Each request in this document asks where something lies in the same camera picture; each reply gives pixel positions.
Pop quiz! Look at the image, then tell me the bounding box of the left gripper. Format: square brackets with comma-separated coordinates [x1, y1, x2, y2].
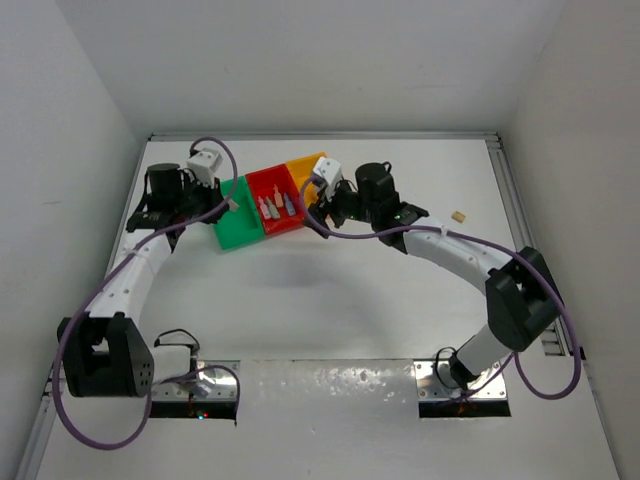
[174, 172, 228, 224]

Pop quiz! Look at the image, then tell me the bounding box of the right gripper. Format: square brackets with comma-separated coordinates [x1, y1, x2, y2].
[302, 177, 378, 237]

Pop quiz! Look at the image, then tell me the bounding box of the blue correction tape case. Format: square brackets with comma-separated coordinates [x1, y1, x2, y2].
[284, 193, 296, 217]

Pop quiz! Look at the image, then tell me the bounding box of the green correction tape case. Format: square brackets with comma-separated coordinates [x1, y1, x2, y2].
[266, 197, 281, 220]

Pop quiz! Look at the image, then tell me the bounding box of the orange correction tape case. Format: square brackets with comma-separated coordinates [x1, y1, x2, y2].
[273, 185, 284, 208]

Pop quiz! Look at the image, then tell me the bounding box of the pink correction tape case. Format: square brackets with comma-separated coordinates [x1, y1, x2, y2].
[257, 197, 271, 220]

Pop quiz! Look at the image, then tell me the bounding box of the grey eraser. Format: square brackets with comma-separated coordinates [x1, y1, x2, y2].
[227, 199, 240, 212]

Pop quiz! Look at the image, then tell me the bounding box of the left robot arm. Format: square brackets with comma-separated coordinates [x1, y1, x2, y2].
[62, 154, 229, 397]

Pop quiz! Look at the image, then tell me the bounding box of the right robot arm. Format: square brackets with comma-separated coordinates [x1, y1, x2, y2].
[304, 157, 559, 389]

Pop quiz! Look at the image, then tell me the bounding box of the green plastic bin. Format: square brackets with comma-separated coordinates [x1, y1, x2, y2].
[214, 176, 265, 250]

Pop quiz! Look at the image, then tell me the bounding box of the red plastic bin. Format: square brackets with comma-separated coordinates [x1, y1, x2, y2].
[246, 164, 303, 236]

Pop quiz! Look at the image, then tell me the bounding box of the yellow plastic bin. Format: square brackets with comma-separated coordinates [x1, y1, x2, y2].
[285, 152, 327, 207]

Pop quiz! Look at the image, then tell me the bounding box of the yellow eraser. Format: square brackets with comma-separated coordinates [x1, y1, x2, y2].
[451, 211, 466, 224]

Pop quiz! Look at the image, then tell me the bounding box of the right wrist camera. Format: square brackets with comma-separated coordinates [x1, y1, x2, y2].
[312, 156, 344, 200]

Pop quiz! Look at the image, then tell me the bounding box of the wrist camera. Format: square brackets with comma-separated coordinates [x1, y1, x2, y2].
[187, 148, 222, 186]
[312, 156, 344, 200]

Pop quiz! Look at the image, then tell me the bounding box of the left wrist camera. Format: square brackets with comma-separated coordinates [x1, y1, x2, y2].
[187, 148, 222, 186]

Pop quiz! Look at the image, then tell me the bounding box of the aluminium frame rail back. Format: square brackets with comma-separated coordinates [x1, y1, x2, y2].
[148, 130, 499, 142]

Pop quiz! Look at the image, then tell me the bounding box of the aluminium frame rail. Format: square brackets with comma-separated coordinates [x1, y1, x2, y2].
[487, 132, 569, 357]
[148, 130, 499, 142]

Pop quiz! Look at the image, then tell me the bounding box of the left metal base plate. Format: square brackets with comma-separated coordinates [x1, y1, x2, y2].
[152, 360, 240, 403]

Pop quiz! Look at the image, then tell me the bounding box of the metal base plate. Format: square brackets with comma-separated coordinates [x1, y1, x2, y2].
[152, 360, 240, 403]
[414, 360, 507, 402]

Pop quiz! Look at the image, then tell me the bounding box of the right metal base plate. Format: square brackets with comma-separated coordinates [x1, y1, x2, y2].
[414, 360, 507, 402]

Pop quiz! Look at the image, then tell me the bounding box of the aluminium frame rail right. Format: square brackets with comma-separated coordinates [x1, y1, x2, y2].
[487, 132, 569, 357]

